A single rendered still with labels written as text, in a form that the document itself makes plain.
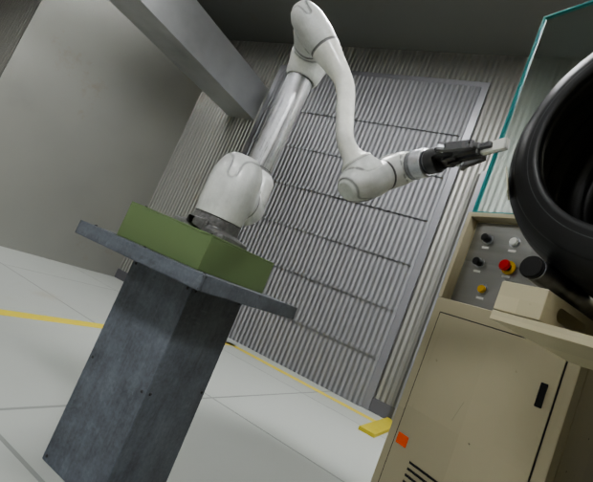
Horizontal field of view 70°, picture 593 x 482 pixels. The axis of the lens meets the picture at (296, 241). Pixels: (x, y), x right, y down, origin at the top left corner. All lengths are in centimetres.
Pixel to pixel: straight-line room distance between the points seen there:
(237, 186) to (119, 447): 76
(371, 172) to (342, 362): 303
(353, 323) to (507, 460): 274
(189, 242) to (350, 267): 319
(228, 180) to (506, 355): 105
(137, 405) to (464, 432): 102
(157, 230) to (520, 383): 118
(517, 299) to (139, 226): 95
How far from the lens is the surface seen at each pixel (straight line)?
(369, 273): 413
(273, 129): 154
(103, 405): 132
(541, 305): 86
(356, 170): 123
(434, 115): 465
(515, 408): 154
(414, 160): 130
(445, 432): 165
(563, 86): 106
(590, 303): 106
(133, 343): 127
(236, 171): 128
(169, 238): 117
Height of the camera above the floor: 68
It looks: 7 degrees up
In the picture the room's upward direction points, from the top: 23 degrees clockwise
